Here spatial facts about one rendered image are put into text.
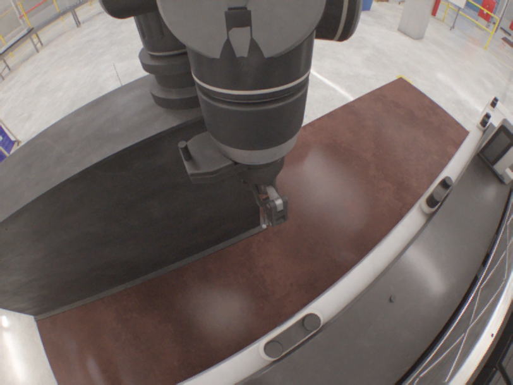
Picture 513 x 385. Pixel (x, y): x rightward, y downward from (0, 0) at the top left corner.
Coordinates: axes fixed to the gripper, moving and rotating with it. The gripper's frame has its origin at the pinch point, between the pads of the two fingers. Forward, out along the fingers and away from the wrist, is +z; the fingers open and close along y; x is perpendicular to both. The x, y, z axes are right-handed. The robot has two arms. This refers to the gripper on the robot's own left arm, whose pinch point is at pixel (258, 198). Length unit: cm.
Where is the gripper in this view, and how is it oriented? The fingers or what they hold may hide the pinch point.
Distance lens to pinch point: 42.0
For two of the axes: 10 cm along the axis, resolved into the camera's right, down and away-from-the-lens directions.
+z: 0.3, 5.0, 8.7
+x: -9.0, 3.9, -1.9
